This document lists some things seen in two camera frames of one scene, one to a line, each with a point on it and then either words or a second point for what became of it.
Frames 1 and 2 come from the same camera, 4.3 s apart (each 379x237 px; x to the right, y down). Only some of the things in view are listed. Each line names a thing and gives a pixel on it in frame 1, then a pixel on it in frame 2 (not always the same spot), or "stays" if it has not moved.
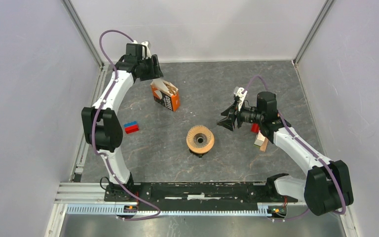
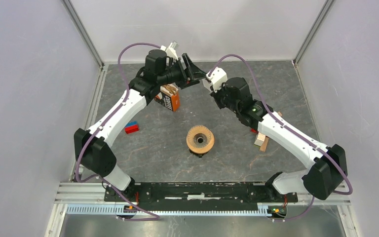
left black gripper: x=155 y=72 -> x=195 y=71
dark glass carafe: x=200 y=155 stays
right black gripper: x=228 y=122 -> x=216 y=95
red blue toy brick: x=131 y=127 stays
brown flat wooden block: x=263 y=147 stays
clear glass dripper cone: x=199 y=136 stays
